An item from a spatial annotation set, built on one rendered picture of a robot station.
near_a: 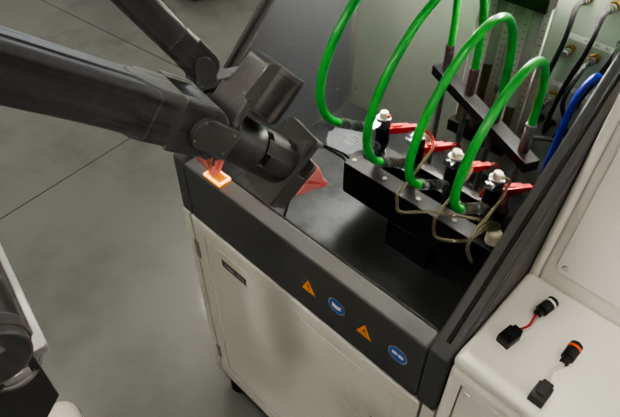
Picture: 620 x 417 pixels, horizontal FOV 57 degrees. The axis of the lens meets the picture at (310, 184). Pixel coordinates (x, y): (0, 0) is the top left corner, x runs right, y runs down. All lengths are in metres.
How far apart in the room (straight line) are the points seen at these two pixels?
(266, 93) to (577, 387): 0.60
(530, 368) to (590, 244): 0.21
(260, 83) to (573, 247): 0.58
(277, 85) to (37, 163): 2.34
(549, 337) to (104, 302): 1.65
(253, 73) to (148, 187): 2.01
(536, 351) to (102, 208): 1.99
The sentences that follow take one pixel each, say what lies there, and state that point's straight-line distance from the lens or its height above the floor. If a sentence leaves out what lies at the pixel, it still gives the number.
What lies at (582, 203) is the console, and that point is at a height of 1.12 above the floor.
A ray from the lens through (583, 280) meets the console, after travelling 1.00.
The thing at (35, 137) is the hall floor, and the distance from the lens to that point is 3.07.
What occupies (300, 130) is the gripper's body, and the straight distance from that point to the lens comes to 0.71.
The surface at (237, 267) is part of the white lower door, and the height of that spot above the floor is 0.73.
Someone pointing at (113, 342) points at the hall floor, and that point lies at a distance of 2.14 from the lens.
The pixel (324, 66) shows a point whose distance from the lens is 0.87.
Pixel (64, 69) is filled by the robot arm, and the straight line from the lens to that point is 0.51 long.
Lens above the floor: 1.74
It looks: 44 degrees down
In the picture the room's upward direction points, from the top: straight up
